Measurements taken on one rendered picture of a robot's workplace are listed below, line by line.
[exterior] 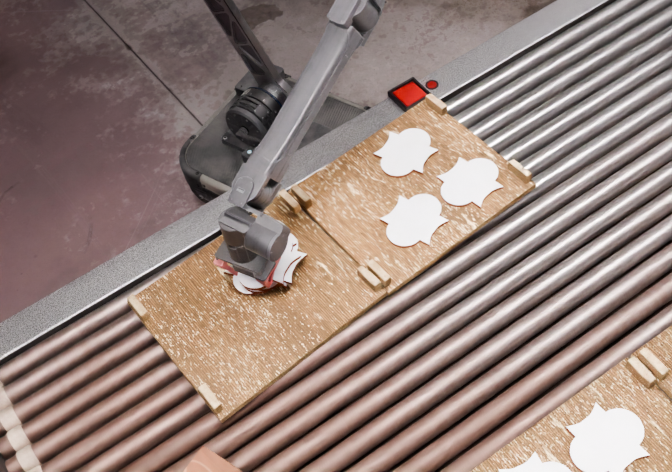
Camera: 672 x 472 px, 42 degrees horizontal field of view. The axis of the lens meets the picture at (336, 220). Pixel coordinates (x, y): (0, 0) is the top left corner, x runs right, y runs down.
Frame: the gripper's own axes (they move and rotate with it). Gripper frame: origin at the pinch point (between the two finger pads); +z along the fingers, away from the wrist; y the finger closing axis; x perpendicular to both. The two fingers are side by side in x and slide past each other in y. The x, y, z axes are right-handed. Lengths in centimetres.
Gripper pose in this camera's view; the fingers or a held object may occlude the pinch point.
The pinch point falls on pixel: (253, 276)
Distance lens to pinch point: 176.7
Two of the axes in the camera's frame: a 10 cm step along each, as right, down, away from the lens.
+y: 8.9, 3.0, -3.4
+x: 4.4, -7.5, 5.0
